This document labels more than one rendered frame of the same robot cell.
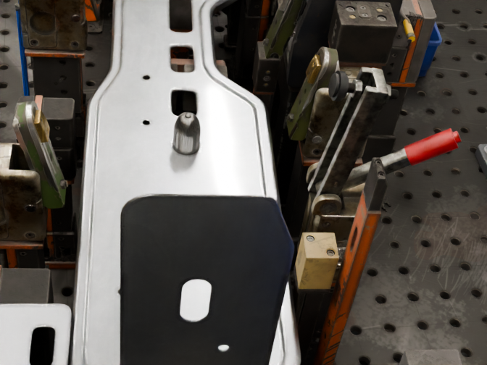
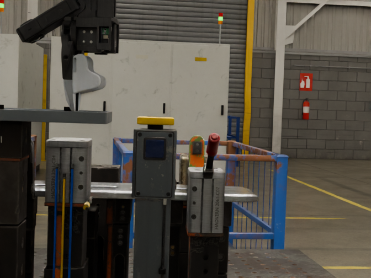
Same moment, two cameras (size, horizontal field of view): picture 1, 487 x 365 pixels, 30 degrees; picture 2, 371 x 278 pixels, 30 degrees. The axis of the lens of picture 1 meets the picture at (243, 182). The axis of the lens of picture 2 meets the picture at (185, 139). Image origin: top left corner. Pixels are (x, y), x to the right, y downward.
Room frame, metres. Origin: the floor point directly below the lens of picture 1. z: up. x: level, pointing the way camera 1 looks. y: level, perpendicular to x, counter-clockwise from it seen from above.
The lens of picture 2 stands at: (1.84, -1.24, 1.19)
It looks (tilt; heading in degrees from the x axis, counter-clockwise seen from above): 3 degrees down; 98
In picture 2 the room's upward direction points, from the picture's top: 2 degrees clockwise
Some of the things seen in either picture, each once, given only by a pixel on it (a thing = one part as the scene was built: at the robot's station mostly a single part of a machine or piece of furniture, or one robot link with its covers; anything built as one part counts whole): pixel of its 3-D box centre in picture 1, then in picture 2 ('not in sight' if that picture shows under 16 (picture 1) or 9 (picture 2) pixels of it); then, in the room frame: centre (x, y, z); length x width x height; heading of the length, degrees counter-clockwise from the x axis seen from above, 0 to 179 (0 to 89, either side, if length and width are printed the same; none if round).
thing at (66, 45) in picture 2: not in sight; (69, 53); (1.50, -0.14, 1.26); 0.05 x 0.02 x 0.09; 93
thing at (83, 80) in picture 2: not in sight; (83, 82); (1.52, -0.14, 1.21); 0.06 x 0.03 x 0.09; 3
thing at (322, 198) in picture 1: (327, 205); not in sight; (0.64, -0.09, 1.06); 0.03 x 0.01 x 0.03; 100
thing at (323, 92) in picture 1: (323, 184); not in sight; (0.85, -0.11, 0.88); 0.11 x 0.09 x 0.37; 100
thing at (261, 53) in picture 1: (256, 127); not in sight; (0.98, -0.01, 0.84); 0.04 x 0.03 x 0.29; 10
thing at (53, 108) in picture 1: (51, 190); not in sight; (0.80, 0.25, 0.84); 0.11 x 0.08 x 0.29; 100
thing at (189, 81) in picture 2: not in sight; (139, 98); (-0.07, 8.15, 1.22); 2.40 x 0.54 x 2.45; 16
